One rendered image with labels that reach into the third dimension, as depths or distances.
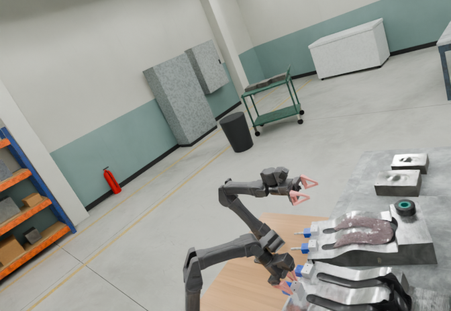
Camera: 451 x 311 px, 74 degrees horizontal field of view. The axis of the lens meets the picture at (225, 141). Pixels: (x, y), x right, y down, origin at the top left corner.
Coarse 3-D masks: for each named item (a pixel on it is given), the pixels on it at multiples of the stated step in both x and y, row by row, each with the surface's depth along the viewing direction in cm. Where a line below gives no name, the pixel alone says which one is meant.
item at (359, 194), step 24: (360, 168) 196; (384, 168) 186; (432, 168) 168; (360, 192) 174; (432, 192) 151; (336, 216) 163; (432, 216) 138; (432, 240) 126; (432, 264) 117; (432, 288) 109
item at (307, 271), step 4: (308, 264) 126; (296, 268) 128; (300, 268) 128; (304, 268) 125; (308, 268) 124; (312, 268) 124; (296, 272) 127; (300, 272) 126; (304, 272) 123; (308, 272) 122; (312, 272) 124; (296, 276) 128; (300, 276) 126; (304, 276) 124; (308, 276) 123
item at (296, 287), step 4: (288, 284) 120; (292, 284) 118; (296, 284) 117; (300, 284) 116; (292, 288) 116; (296, 288) 115; (300, 288) 116; (284, 292) 119; (296, 292) 114; (300, 292) 116; (304, 292) 118; (292, 296) 117; (296, 296) 115; (300, 296) 116; (300, 300) 115
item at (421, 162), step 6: (396, 156) 181; (402, 156) 179; (408, 156) 177; (414, 156) 174; (420, 156) 172; (426, 156) 170; (396, 162) 176; (402, 162) 176; (408, 162) 175; (414, 162) 169; (420, 162) 167; (426, 162) 167; (396, 168) 173; (402, 168) 171; (408, 168) 169; (414, 168) 167; (420, 168) 165; (426, 168) 166; (426, 174) 165
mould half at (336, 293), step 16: (320, 272) 123; (336, 272) 121; (352, 272) 118; (368, 272) 113; (384, 272) 107; (400, 272) 105; (304, 288) 119; (320, 288) 117; (336, 288) 114; (368, 288) 106; (384, 288) 102; (416, 288) 105; (288, 304) 116; (304, 304) 113; (416, 304) 100; (432, 304) 98; (448, 304) 96
